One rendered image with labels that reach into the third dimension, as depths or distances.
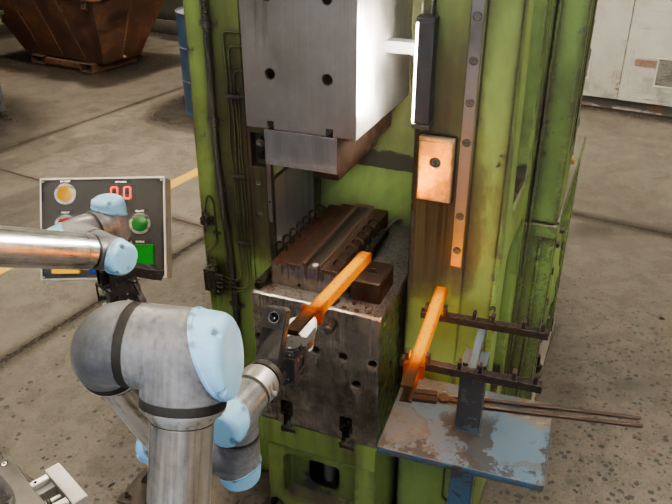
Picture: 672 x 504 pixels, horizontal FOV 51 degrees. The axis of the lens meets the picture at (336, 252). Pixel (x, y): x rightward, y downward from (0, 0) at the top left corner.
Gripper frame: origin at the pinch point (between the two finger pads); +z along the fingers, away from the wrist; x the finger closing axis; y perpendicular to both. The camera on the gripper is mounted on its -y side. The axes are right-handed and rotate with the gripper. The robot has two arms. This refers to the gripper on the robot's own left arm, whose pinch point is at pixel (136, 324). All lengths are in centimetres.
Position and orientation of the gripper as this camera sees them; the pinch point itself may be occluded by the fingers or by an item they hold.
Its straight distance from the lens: 185.5
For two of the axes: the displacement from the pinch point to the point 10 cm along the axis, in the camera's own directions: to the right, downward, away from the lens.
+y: -7.1, 3.3, -6.2
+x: 7.0, 3.3, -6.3
